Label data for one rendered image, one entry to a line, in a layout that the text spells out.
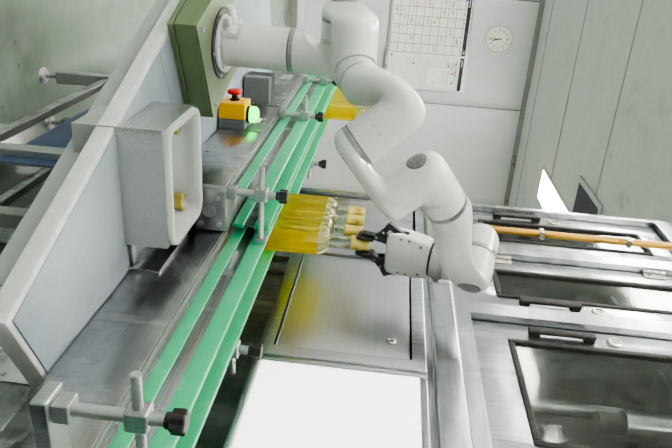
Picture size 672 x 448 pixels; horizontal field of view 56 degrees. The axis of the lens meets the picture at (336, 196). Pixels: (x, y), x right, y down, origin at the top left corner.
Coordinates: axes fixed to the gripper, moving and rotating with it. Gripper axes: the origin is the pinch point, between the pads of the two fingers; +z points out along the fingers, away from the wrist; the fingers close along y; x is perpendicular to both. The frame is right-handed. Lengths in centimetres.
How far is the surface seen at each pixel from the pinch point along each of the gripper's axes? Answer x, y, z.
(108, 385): 67, 6, 16
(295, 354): 28.6, -12.0, 4.2
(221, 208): 19.4, 11.3, 25.9
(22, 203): -6, -16, 109
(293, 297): 9.0, -12.9, 13.5
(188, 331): 50, 4, 14
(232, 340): 40.3, -3.1, 11.6
